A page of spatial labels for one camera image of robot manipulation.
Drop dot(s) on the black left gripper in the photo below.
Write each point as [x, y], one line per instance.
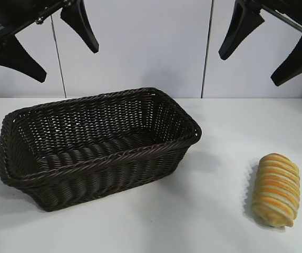
[27, 10]

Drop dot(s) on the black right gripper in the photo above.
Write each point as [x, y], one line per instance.
[295, 13]

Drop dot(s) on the dark brown wicker basket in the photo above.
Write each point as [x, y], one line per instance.
[100, 168]

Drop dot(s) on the long striped bread roll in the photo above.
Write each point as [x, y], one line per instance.
[276, 189]

